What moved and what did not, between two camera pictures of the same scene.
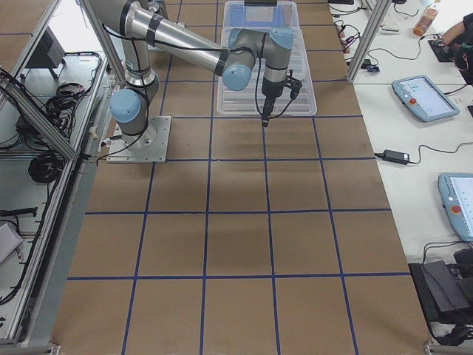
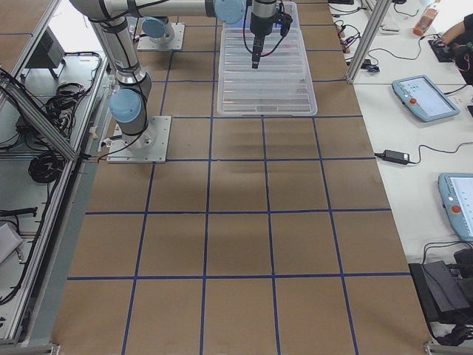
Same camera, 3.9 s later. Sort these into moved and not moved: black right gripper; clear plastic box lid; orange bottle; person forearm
Moved: black right gripper
Not moved: orange bottle; clear plastic box lid; person forearm
